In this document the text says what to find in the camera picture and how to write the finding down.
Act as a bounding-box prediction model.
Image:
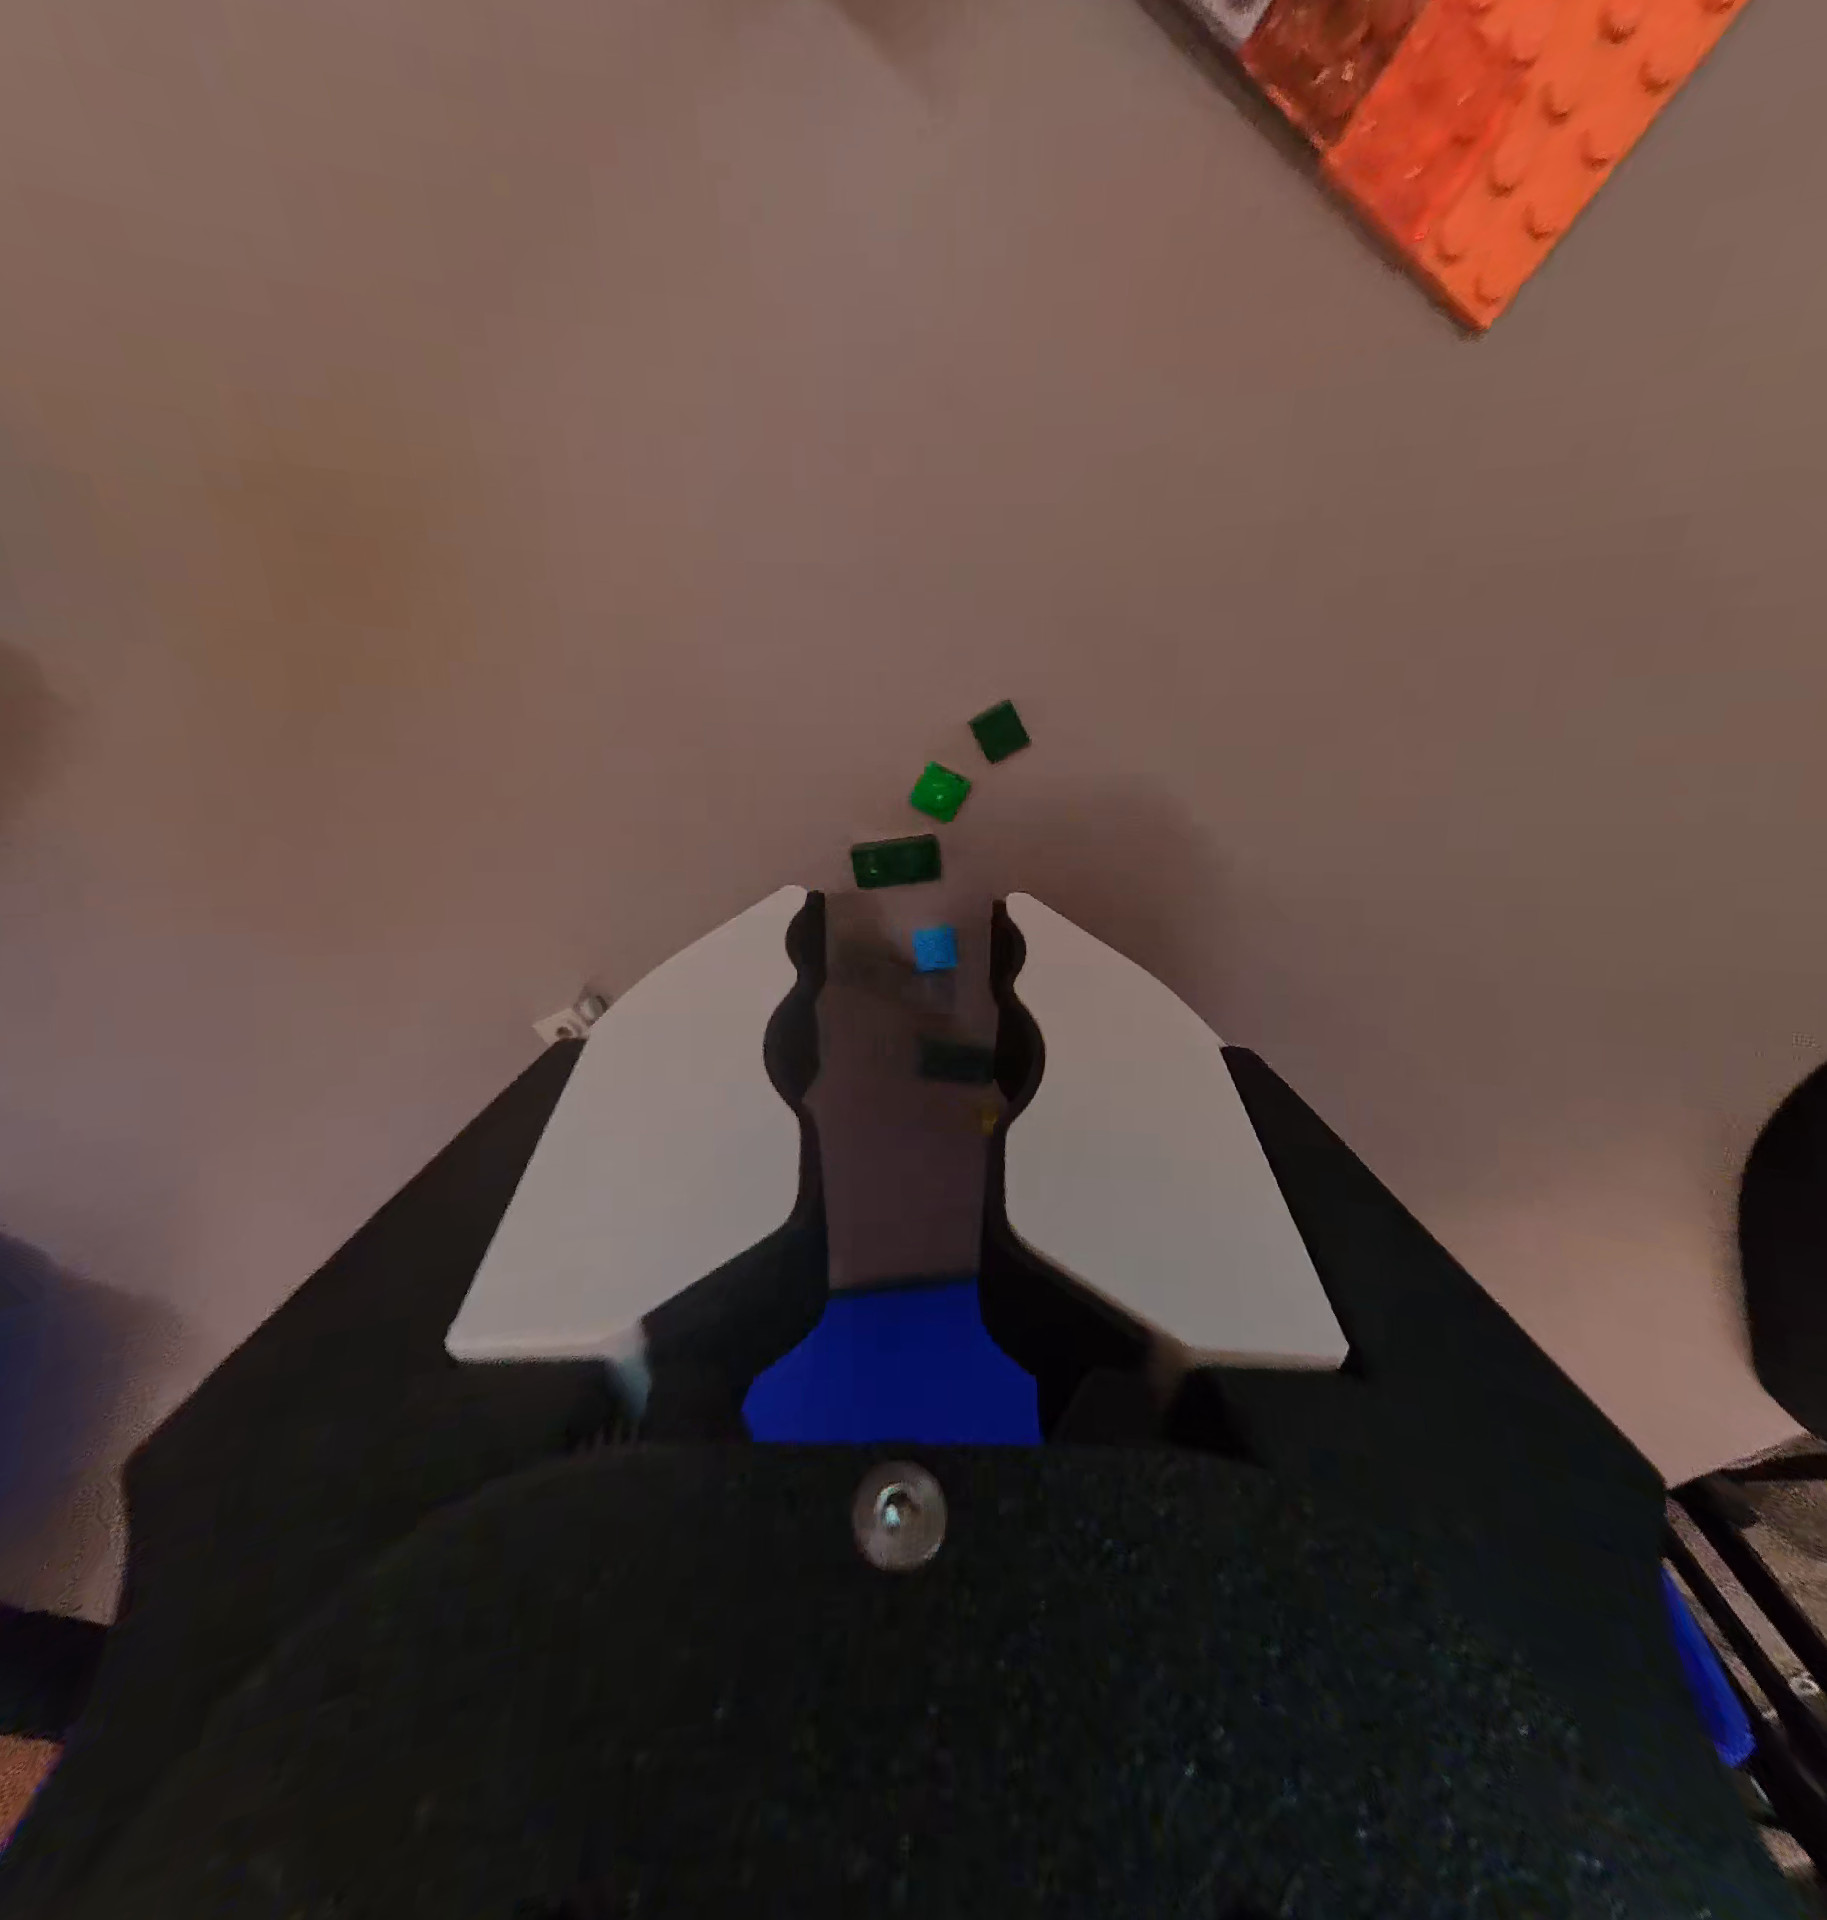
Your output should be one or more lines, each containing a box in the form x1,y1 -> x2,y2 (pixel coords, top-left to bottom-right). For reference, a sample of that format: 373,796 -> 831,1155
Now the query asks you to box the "blue plastic bin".
0,1213 -> 1757,1920

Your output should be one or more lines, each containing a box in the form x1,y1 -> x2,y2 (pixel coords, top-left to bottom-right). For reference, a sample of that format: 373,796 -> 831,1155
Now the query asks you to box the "scatter of small toy pieces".
533,698 -> 1035,1133

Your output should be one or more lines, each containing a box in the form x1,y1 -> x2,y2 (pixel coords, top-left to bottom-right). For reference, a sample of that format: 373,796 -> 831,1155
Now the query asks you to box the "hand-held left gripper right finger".
979,890 -> 1353,1420

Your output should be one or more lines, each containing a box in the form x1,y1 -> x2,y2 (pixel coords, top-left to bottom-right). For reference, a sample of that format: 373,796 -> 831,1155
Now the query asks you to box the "toy brick building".
1137,0 -> 1755,336

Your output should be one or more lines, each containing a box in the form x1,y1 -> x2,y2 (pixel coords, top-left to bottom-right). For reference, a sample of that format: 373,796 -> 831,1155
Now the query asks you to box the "black chair armrest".
1737,1033 -> 1827,1454

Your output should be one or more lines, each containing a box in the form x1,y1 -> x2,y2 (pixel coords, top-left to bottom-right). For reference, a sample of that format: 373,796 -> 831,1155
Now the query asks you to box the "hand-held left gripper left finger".
445,885 -> 831,1413

